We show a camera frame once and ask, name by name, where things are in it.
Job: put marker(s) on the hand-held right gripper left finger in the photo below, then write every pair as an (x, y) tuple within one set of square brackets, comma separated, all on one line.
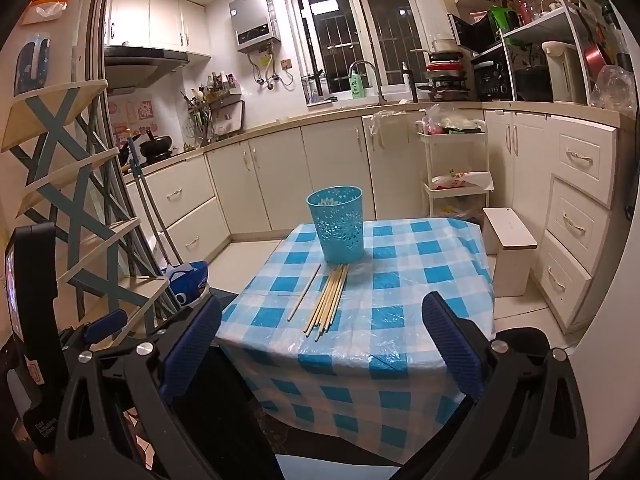
[(192, 345)]

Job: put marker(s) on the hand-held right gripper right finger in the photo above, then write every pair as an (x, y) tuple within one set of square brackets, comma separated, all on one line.
[(452, 345)]

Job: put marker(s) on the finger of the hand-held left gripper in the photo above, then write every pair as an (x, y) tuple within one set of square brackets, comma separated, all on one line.
[(107, 321)]

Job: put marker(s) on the single wooden chopstick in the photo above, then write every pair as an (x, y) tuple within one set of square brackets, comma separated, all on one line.
[(304, 291)]

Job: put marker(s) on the bundle of wooden chopsticks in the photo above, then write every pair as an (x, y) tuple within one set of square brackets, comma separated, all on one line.
[(327, 300)]

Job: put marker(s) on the blue printed bag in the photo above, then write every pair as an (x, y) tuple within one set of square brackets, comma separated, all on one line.
[(190, 280)]

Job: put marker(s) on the blue white checkered tablecloth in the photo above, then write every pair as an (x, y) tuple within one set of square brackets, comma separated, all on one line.
[(400, 285)]

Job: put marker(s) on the white storage trolley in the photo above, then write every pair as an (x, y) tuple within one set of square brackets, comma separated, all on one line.
[(452, 191)]

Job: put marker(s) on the red white plastic bag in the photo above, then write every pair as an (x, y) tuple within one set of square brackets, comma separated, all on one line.
[(465, 180)]

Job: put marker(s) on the wooden shelf teal crossbars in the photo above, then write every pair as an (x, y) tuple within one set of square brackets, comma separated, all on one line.
[(50, 105)]

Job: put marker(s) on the light blue cloth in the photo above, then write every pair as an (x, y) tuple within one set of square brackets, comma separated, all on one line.
[(340, 467)]

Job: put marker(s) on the black wok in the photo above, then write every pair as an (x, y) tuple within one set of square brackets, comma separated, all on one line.
[(157, 147)]

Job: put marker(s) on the cream base cabinets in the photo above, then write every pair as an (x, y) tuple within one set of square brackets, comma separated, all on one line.
[(325, 170)]

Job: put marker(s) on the clear plastic food bag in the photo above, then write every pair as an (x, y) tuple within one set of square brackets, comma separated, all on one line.
[(450, 120)]

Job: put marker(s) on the range hood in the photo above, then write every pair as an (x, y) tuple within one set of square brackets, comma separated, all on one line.
[(145, 62)]

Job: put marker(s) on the black slim tap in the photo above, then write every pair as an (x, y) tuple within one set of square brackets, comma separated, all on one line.
[(411, 85)]

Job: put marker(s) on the stack of pans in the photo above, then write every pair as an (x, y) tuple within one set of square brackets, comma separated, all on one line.
[(447, 80)]

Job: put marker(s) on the black toaster oven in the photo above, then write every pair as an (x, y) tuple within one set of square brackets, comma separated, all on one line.
[(492, 80)]

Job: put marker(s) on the chrome sink faucet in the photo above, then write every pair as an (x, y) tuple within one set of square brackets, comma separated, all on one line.
[(378, 85)]

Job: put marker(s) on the black rice cooker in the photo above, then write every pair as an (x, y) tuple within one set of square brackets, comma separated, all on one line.
[(532, 85)]

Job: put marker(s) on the green soap bottle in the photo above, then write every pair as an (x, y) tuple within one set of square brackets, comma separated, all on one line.
[(357, 90)]

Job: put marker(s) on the white thermos pot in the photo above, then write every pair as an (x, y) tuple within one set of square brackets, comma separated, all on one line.
[(562, 75)]

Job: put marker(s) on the clear plastic container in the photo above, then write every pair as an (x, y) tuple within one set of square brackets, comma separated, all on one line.
[(615, 87)]

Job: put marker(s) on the black microwave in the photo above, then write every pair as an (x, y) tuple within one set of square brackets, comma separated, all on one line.
[(475, 32)]

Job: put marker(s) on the white counter shelf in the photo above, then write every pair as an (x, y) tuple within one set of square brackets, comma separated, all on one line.
[(535, 27)]

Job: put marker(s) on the barred kitchen window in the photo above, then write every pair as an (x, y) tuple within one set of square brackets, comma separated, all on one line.
[(340, 35)]

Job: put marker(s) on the green box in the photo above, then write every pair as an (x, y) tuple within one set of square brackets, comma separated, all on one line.
[(502, 19)]

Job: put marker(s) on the pink wall stickers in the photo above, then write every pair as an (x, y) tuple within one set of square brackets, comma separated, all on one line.
[(132, 115)]

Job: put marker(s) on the wall utensil rack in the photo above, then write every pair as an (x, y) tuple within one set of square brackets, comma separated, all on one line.
[(225, 110)]

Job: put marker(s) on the cream wall cabinets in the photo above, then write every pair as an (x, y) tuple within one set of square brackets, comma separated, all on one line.
[(165, 15)]

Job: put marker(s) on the silver wall water heater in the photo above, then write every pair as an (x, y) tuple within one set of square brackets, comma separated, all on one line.
[(255, 20)]

